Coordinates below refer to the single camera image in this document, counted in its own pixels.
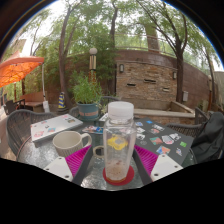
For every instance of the white sticker sheet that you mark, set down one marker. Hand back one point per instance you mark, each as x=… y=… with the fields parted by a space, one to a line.
x=103 y=117

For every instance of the black backpack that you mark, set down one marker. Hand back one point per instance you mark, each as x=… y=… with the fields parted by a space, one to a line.
x=210 y=140

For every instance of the orange patio umbrella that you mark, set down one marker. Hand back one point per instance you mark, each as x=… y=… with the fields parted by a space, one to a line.
x=18 y=70

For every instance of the dark wicker lounge chair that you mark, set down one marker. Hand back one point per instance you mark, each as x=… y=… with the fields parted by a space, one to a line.
x=13 y=106

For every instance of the clear white-capped plastic bottle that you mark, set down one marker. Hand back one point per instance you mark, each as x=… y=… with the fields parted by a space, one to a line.
x=119 y=156

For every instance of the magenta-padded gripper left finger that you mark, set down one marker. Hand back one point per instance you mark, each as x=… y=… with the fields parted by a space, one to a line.
x=58 y=167

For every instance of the black stickered laptop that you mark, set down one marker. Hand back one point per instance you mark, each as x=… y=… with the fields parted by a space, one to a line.
x=163 y=138

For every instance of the colourful sticker card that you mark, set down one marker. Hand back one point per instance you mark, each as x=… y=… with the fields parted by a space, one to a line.
x=93 y=129

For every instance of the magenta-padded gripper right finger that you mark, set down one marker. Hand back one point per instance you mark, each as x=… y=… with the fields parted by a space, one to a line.
x=166 y=166

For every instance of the green plant in blue pot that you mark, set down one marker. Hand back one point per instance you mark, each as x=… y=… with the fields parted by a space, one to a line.
x=87 y=93

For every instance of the tape roll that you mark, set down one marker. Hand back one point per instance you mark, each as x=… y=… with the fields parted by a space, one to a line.
x=94 y=152

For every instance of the grey chair holding backpack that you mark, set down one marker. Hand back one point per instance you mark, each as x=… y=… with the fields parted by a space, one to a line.
x=180 y=127

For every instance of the blue yellow striped cone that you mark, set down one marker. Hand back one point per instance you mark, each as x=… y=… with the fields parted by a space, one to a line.
x=61 y=101

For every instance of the silver stickered laptop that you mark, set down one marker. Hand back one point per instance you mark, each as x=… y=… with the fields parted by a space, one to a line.
x=55 y=126

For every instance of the white ribbed ceramic mug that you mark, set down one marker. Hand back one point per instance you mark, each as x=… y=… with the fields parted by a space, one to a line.
x=68 y=143

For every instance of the globe-topped wooden lamp post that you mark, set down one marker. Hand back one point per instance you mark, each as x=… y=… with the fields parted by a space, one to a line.
x=93 y=63

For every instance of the grey wall utility box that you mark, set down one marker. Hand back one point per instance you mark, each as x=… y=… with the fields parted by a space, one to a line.
x=185 y=96

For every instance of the black wall lantern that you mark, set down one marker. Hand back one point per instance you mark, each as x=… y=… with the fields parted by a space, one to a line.
x=121 y=68
x=174 y=75

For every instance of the wooden bench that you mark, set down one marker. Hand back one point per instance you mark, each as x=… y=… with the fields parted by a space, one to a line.
x=31 y=101

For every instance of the flat round red coaster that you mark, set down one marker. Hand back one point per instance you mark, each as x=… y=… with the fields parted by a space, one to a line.
x=130 y=176

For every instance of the grey wicker chair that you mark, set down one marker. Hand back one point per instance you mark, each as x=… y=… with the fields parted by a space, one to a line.
x=20 y=126

